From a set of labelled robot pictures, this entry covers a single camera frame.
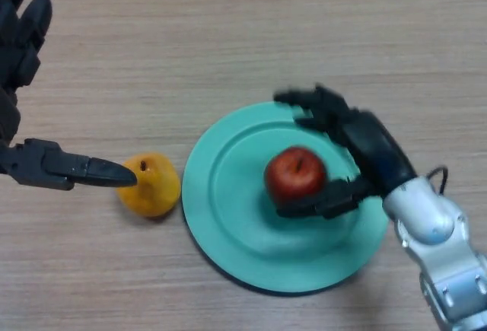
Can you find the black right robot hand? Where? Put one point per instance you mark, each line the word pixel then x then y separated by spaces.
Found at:
pixel 365 144

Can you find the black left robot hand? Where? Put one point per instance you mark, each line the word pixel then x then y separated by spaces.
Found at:
pixel 17 53

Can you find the red apple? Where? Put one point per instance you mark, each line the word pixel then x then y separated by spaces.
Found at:
pixel 295 175

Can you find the green round plate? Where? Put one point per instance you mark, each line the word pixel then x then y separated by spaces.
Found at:
pixel 247 232

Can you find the yellow pear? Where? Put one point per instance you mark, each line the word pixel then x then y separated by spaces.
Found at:
pixel 152 190

